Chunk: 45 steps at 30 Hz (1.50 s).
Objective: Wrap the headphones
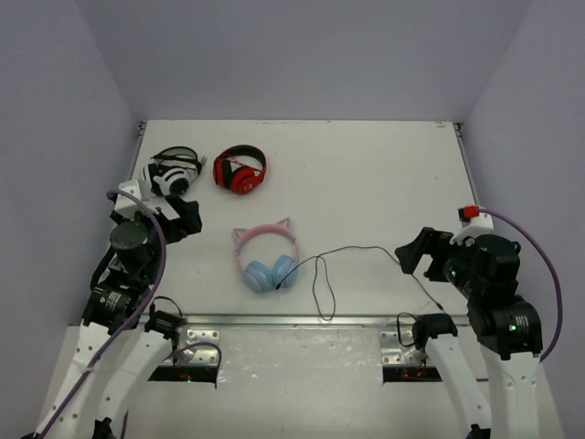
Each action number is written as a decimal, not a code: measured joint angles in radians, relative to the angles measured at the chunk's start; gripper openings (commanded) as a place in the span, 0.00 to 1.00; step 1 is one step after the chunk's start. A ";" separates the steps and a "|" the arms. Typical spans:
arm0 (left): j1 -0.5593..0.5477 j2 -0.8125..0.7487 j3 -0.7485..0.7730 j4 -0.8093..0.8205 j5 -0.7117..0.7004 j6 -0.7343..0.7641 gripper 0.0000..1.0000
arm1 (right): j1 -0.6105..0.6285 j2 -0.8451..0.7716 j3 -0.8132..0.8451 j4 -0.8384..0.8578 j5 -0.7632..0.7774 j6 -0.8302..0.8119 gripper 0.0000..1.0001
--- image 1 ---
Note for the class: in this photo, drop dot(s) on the red black headphones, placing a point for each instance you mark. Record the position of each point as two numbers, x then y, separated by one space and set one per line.
239 178

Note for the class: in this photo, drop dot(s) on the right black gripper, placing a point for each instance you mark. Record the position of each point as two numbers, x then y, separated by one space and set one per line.
436 243

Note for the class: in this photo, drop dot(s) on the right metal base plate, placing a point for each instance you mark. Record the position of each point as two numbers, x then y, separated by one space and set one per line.
396 351

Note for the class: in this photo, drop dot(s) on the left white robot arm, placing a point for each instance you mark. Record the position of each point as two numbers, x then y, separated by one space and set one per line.
122 339

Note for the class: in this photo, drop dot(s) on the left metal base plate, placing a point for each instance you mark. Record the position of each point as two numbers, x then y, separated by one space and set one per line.
198 347

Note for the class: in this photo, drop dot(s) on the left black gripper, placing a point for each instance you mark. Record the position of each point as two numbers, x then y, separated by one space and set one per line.
184 216

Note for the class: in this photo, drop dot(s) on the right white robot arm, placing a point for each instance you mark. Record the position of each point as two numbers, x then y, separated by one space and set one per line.
507 327

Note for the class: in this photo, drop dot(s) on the white black headphones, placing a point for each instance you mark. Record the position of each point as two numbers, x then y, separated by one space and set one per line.
172 171

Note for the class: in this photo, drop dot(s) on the aluminium table edge rail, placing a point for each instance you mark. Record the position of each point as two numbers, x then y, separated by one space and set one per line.
288 321

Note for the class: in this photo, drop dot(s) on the metal base plate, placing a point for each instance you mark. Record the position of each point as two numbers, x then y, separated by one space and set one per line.
198 347
396 351

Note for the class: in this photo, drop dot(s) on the pink blue cat-ear headphones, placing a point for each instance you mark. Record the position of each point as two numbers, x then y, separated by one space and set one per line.
256 275

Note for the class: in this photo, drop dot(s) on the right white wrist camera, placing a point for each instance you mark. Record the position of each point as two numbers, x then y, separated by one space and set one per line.
474 223

